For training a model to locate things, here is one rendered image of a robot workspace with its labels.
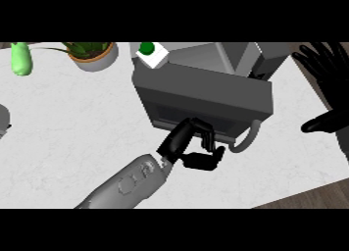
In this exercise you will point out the potted green plant white pot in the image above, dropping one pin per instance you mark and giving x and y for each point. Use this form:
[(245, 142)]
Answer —
[(91, 54)]

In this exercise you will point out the light green bottle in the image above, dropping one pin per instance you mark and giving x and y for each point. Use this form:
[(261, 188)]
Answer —
[(21, 59)]

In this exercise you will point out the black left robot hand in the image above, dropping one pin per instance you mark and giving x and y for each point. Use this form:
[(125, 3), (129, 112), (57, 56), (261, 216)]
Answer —
[(180, 139)]

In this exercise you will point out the white milk carton green cap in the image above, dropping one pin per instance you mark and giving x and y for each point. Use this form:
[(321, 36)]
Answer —
[(153, 55)]

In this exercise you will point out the dark grey microwave door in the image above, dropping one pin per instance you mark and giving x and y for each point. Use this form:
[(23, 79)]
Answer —
[(203, 98)]

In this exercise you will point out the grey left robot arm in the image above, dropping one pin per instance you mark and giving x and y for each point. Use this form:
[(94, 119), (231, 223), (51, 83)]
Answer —
[(128, 184)]

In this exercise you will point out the grey microwave body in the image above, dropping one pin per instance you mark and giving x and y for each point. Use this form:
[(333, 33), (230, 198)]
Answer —
[(234, 55)]

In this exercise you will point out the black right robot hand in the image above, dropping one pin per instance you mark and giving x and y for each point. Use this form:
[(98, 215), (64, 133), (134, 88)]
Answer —
[(333, 75)]

